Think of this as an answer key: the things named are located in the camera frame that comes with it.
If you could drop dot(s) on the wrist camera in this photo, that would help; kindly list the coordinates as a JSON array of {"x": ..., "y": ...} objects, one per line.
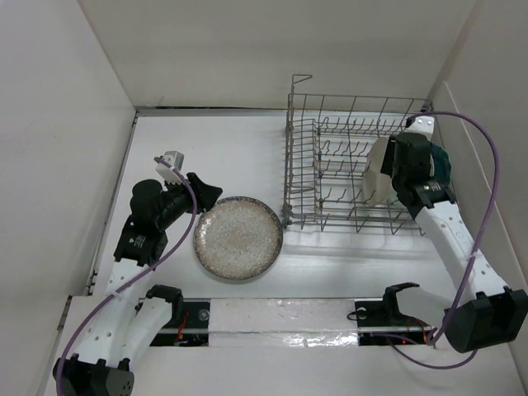
[
  {"x": 166, "y": 164},
  {"x": 422, "y": 124}
]

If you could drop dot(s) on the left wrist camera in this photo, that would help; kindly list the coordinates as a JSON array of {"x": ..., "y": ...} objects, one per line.
[{"x": 166, "y": 164}]

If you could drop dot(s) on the teal scalloped plate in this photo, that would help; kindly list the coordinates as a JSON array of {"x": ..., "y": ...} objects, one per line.
[{"x": 441, "y": 164}]

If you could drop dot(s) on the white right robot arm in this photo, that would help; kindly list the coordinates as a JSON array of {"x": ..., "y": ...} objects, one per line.
[{"x": 485, "y": 311}]

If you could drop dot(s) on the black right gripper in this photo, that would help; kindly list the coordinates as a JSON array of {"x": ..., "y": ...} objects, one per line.
[{"x": 388, "y": 163}]

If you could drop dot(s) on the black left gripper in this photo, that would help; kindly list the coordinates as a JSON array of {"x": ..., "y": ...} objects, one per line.
[{"x": 205, "y": 194}]

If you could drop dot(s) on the speckled brown round plate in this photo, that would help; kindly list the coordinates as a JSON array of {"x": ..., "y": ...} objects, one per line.
[{"x": 238, "y": 239}]

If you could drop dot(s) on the mint green flower plate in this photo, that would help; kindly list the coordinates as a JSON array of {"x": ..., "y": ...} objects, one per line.
[{"x": 396, "y": 203}]

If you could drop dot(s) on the grey wire dish rack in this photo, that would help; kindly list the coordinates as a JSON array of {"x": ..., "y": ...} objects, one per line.
[{"x": 327, "y": 139}]

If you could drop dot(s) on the cream divided plate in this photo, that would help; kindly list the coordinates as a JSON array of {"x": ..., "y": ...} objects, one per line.
[{"x": 376, "y": 185}]

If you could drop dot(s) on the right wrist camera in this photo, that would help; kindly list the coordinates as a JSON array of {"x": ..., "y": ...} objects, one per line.
[{"x": 422, "y": 124}]

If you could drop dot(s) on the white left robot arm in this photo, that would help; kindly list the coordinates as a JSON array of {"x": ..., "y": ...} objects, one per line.
[{"x": 100, "y": 355}]

